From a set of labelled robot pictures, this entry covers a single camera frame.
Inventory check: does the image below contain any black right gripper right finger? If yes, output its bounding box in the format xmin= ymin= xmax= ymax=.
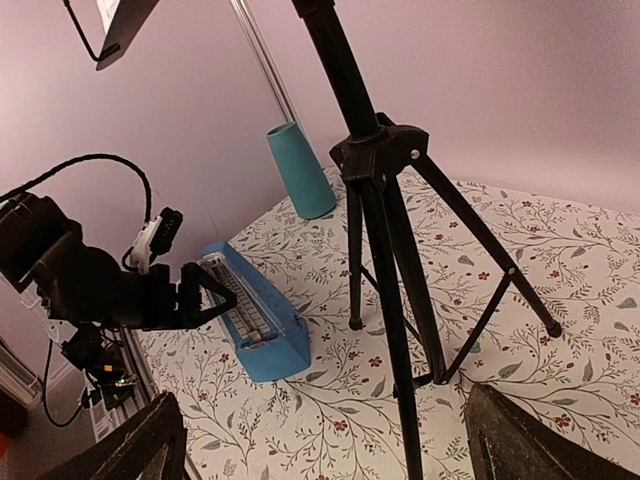
xmin=464 ymin=384 xmax=639 ymax=479

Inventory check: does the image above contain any aluminium front rail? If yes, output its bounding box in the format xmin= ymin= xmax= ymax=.
xmin=0 ymin=324 xmax=201 ymax=480

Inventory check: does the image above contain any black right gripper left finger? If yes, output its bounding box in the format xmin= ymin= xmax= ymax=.
xmin=41 ymin=392 xmax=187 ymax=480

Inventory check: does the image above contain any teal ceramic vase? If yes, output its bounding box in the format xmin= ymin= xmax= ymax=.
xmin=266 ymin=122 xmax=336 ymax=220

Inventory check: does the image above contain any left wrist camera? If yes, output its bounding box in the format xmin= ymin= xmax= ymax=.
xmin=121 ymin=207 xmax=184 ymax=275

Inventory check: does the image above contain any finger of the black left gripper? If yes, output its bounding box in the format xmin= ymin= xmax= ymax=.
xmin=178 ymin=262 xmax=237 ymax=328

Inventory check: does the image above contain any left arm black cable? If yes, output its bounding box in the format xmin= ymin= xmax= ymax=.
xmin=0 ymin=153 xmax=154 ymax=224

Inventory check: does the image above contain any blue metronome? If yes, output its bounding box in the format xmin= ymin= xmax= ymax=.
xmin=199 ymin=242 xmax=311 ymax=383

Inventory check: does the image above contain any floral table mat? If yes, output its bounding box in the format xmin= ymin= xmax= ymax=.
xmin=134 ymin=164 xmax=640 ymax=480

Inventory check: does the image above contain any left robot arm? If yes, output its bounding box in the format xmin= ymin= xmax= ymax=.
xmin=1 ymin=192 xmax=237 ymax=383

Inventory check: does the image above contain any black music stand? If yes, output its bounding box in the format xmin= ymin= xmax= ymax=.
xmin=62 ymin=0 xmax=564 ymax=480

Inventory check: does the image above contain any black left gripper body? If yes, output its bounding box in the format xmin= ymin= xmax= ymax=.
xmin=119 ymin=263 xmax=203 ymax=331

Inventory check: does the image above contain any sheet music booklet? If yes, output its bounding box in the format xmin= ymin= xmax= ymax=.
xmin=97 ymin=0 xmax=120 ymax=22

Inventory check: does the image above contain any aluminium frame post left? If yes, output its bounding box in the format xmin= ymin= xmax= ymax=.
xmin=229 ymin=0 xmax=304 ymax=130

